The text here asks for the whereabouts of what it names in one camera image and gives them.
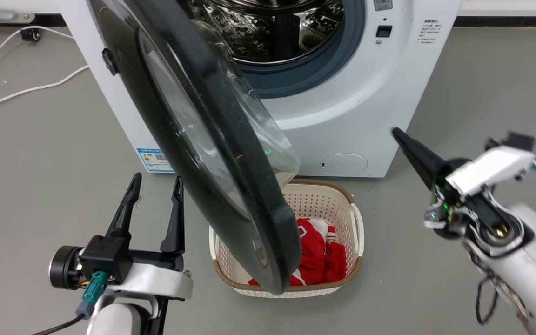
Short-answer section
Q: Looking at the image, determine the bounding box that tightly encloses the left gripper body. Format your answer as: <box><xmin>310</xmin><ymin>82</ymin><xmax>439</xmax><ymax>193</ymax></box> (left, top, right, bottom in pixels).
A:
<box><xmin>49</xmin><ymin>246</ymin><xmax>194</xmax><ymax>300</ymax></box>

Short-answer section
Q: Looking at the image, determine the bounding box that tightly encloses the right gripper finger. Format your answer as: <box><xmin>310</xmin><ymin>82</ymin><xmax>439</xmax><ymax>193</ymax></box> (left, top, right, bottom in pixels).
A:
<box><xmin>391</xmin><ymin>127</ymin><xmax>453</xmax><ymax>189</ymax></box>

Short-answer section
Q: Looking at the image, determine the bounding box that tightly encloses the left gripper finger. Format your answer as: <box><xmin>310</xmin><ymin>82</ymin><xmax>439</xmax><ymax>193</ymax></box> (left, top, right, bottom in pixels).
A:
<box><xmin>105</xmin><ymin>173</ymin><xmax>142</xmax><ymax>239</ymax></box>
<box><xmin>160</xmin><ymin>175</ymin><xmax>186</xmax><ymax>254</ymax></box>

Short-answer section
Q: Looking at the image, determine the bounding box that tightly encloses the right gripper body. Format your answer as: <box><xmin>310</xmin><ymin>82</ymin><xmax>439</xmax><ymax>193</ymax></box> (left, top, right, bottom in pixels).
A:
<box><xmin>424</xmin><ymin>158</ymin><xmax>525</xmax><ymax>255</ymax></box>

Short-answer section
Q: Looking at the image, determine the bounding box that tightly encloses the black round glass washer door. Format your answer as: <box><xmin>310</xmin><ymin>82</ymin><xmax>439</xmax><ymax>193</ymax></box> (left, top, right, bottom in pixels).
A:
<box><xmin>89</xmin><ymin>0</ymin><xmax>302</xmax><ymax>296</ymax></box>

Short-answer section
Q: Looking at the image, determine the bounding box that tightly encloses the white front-load washing machine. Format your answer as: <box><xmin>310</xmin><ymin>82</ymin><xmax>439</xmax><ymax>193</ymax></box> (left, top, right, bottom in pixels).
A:
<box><xmin>56</xmin><ymin>0</ymin><xmax>464</xmax><ymax>180</ymax></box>

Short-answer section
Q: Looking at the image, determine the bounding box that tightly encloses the grey-blue rubber door seal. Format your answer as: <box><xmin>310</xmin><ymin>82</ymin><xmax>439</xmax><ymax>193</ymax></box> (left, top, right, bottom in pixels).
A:
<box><xmin>231</xmin><ymin>0</ymin><xmax>367</xmax><ymax>99</ymax></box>

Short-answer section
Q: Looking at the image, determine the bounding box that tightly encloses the black door hinge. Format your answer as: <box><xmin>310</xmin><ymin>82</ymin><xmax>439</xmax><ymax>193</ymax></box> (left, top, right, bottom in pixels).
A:
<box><xmin>101</xmin><ymin>47</ymin><xmax>120</xmax><ymax>76</ymax></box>

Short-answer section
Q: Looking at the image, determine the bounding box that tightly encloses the blue energy label sticker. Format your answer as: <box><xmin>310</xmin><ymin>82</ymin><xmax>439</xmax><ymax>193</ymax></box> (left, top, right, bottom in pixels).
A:
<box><xmin>136</xmin><ymin>148</ymin><xmax>176</xmax><ymax>174</ymax></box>

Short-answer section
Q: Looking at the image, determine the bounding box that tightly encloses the oval white filter cover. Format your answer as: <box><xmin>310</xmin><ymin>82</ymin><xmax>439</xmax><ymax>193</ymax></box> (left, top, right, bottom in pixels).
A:
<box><xmin>319</xmin><ymin>154</ymin><xmax>369</xmax><ymax>176</ymax></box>

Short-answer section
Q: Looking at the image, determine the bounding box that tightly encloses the beige plastic laundry basket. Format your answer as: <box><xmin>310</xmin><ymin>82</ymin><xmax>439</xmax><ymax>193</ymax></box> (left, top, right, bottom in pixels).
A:
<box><xmin>208</xmin><ymin>178</ymin><xmax>365</xmax><ymax>298</ymax></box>

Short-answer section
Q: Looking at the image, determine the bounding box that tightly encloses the red and white garment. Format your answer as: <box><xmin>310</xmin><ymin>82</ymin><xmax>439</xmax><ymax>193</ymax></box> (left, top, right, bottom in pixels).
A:
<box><xmin>248</xmin><ymin>217</ymin><xmax>347</xmax><ymax>287</ymax></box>

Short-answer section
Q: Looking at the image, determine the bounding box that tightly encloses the steel washer drum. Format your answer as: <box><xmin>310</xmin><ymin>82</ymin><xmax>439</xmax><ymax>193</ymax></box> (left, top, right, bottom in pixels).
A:
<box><xmin>180</xmin><ymin>0</ymin><xmax>346</xmax><ymax>64</ymax></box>

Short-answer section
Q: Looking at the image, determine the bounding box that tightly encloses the white grey furniture base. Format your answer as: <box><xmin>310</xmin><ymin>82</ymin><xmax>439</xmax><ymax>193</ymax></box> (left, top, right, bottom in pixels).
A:
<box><xmin>0</xmin><ymin>0</ymin><xmax>62</xmax><ymax>25</ymax></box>

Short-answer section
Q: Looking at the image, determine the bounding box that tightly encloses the teal left camera connector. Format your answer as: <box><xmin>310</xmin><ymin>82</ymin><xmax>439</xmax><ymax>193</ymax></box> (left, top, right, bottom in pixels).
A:
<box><xmin>75</xmin><ymin>271</ymin><xmax>110</xmax><ymax>319</ymax></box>

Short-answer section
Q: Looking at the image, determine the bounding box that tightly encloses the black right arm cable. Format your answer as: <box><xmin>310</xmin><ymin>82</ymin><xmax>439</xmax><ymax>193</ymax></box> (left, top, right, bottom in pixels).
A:
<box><xmin>475</xmin><ymin>274</ymin><xmax>502</xmax><ymax>325</ymax></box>

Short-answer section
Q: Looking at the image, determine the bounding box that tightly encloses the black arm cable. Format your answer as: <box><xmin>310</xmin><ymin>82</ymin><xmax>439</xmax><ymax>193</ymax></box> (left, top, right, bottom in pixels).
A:
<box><xmin>30</xmin><ymin>314</ymin><xmax>87</xmax><ymax>335</ymax></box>
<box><xmin>475</xmin><ymin>274</ymin><xmax>502</xmax><ymax>325</ymax></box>

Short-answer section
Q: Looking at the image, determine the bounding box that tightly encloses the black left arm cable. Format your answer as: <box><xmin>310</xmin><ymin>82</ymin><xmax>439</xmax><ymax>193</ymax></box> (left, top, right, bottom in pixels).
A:
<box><xmin>30</xmin><ymin>314</ymin><xmax>87</xmax><ymax>335</ymax></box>

